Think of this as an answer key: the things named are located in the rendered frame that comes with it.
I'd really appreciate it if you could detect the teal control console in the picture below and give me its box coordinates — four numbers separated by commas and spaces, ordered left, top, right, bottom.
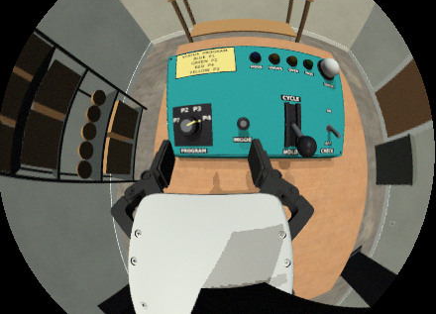
166, 46, 345, 158

